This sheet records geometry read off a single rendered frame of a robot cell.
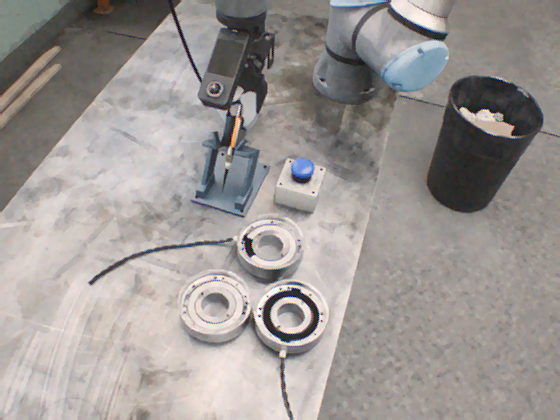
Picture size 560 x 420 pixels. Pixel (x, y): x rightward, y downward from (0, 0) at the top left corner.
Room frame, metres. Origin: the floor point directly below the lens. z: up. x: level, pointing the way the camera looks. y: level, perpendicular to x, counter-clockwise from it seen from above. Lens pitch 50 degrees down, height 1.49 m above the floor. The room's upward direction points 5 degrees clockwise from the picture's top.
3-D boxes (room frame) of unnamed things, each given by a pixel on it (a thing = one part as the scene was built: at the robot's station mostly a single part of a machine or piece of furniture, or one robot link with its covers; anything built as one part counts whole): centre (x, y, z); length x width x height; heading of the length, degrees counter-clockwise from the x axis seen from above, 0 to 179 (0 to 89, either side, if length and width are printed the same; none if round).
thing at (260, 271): (0.47, 0.01, 0.82); 0.10 x 0.10 x 0.04
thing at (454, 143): (1.43, -0.71, 0.21); 0.34 x 0.34 x 0.43
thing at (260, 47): (0.67, 0.08, 1.06); 0.09 x 0.08 x 0.12; 165
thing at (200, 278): (0.36, 0.08, 0.82); 0.10 x 0.10 x 0.04
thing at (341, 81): (0.95, -0.12, 0.85); 0.15 x 0.15 x 0.10
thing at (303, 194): (0.61, -0.03, 0.82); 0.08 x 0.07 x 0.05; 167
